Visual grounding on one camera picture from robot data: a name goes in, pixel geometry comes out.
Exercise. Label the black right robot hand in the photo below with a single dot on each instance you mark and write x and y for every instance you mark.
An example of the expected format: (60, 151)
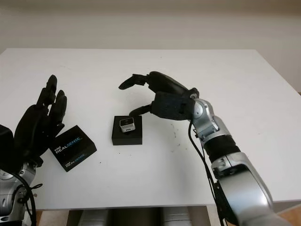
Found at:
(167, 82)

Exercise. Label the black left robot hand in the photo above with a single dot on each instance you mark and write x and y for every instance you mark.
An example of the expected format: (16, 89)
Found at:
(33, 127)

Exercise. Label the black RealSense box lid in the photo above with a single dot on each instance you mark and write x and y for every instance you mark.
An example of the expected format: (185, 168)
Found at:
(75, 150)

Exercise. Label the small silver depth camera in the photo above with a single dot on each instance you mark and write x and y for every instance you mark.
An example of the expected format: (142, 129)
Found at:
(127, 124)

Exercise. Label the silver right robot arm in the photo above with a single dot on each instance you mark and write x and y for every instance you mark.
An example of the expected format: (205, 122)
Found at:
(230, 153)

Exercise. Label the black box base with insert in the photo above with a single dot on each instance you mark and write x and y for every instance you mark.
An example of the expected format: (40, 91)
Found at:
(127, 139)

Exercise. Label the grey left robot leg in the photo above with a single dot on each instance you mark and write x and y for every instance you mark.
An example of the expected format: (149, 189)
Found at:
(92, 217)

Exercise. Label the grey robot leg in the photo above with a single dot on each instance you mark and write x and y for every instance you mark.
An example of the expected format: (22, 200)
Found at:
(176, 217)
(92, 217)

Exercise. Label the grey right robot leg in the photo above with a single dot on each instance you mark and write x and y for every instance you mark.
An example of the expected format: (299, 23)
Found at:
(176, 217)

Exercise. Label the dark robot pelvis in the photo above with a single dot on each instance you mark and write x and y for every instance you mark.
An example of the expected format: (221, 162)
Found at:
(135, 217)

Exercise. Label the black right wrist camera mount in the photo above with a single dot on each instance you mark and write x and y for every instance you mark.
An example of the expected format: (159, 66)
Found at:
(171, 106)

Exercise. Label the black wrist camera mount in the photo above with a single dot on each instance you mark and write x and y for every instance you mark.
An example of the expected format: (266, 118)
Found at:
(5, 146)
(171, 106)

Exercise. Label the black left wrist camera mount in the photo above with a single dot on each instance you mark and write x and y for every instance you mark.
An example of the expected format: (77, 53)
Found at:
(5, 146)

